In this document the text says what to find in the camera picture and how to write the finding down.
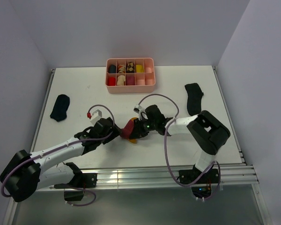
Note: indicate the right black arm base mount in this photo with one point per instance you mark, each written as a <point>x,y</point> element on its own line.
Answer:
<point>208,183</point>

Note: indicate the maroon rolled sock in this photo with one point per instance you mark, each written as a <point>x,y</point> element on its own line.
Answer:
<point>130,80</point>

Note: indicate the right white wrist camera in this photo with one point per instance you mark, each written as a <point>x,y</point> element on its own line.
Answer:
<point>139,110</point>

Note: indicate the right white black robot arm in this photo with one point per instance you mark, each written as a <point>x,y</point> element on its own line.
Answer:
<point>209,133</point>

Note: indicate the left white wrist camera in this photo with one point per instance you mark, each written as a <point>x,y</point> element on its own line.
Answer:
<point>94,117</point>

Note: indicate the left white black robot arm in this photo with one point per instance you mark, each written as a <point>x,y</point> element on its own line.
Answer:
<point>28,172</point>

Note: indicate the yellow rolled sock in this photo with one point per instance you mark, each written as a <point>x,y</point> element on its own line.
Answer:
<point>139,68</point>

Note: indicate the aluminium frame rail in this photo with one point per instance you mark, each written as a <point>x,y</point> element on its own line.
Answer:
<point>136,178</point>

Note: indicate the brown checkered rolled sock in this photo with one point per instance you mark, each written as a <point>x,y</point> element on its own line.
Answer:
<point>130,68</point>

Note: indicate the dark navy ankle sock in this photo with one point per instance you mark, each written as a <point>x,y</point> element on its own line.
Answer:
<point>59,112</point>

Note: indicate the red rolled sock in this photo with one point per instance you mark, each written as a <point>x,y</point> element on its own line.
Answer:
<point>111,81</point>

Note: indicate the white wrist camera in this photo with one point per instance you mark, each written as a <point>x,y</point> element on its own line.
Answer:
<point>94,117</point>
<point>139,110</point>

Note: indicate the dark navy rolled sock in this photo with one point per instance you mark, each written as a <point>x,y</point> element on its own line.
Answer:
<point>112,69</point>

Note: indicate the beige patterned rolled sock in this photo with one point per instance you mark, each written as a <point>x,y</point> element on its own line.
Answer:
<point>121,80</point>

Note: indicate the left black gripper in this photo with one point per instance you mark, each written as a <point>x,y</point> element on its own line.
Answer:
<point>109,138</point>

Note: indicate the brown cream patterned rolled sock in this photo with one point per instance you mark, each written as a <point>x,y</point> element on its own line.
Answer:
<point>121,68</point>

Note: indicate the pink divided organizer box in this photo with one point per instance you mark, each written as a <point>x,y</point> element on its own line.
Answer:
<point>144,82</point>

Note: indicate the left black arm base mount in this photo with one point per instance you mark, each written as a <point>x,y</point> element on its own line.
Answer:
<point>78,188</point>

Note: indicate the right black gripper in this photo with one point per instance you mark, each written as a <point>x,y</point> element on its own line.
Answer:
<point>137,132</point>

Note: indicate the black sock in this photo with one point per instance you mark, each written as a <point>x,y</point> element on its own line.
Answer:
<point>194,98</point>

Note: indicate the maroon purple striped sock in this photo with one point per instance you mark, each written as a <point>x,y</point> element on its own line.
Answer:
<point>127,130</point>

